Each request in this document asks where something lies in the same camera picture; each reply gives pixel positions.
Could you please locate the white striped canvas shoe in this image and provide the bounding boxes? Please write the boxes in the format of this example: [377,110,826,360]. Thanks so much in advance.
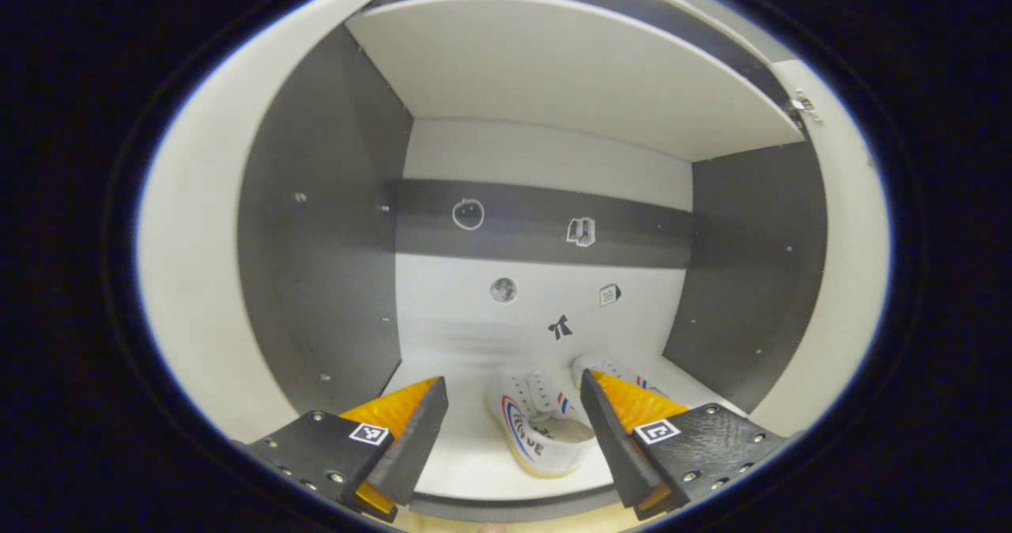
[486,369,599,478]
[571,353,673,407]

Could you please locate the white shoe cabinet door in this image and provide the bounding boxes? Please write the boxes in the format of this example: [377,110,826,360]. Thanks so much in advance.
[751,55,893,439]
[136,0,396,443]

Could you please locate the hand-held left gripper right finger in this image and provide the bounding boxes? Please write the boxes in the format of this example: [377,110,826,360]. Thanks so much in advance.
[580,369,791,518]

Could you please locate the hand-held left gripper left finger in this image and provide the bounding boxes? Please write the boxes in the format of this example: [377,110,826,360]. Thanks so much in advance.
[233,375,450,522]

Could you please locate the white grey shoe cabinet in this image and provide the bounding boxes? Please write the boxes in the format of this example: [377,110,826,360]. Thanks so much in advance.
[237,0,829,524]

